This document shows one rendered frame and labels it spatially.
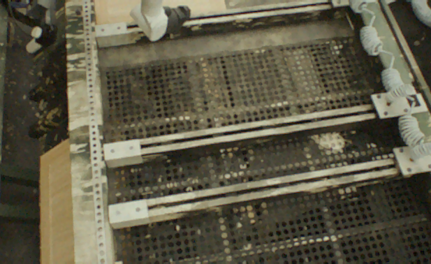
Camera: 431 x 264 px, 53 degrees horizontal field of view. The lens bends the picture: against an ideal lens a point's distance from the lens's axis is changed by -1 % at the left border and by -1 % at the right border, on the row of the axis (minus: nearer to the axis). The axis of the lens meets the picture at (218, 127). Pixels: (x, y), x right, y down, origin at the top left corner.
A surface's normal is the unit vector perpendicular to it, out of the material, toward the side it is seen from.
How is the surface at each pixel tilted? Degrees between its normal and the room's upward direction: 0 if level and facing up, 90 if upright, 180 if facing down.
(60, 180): 90
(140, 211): 50
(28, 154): 0
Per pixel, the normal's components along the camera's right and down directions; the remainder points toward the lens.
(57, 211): -0.60, -0.26
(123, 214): 0.04, -0.47
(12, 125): 0.78, -0.41
